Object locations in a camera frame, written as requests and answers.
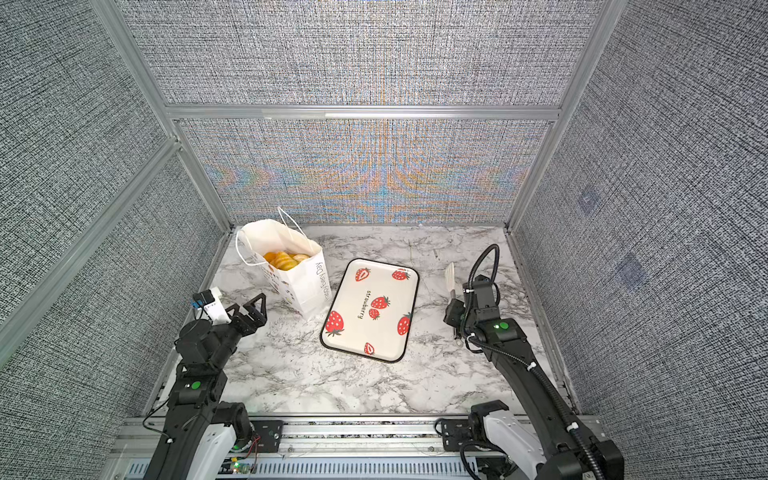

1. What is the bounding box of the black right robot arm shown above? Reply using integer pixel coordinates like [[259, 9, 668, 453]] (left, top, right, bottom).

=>
[[445, 275, 625, 479]]

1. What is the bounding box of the white strawberry-print tray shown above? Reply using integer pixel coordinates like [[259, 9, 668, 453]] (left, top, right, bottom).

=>
[[320, 258, 420, 364]]

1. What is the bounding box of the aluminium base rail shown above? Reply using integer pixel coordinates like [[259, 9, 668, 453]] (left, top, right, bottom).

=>
[[101, 405, 623, 479]]

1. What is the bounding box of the striped croissant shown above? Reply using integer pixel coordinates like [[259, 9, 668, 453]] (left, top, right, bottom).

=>
[[264, 251, 299, 271]]

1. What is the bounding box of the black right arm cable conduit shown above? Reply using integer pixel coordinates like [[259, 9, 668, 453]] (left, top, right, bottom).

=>
[[463, 243, 607, 480]]

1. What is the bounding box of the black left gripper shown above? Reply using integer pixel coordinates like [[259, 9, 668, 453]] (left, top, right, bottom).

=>
[[210, 292, 266, 372]]

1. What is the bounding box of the aluminium cage frame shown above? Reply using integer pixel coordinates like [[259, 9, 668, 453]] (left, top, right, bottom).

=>
[[1, 1, 627, 363]]

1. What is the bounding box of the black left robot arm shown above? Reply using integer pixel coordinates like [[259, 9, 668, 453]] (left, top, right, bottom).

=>
[[144, 290, 268, 479]]

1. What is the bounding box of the white paper gift bag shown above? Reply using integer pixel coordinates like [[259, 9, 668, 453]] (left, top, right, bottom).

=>
[[235, 208, 331, 318]]

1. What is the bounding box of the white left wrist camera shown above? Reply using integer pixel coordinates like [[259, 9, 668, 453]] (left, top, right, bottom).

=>
[[192, 287, 231, 325]]

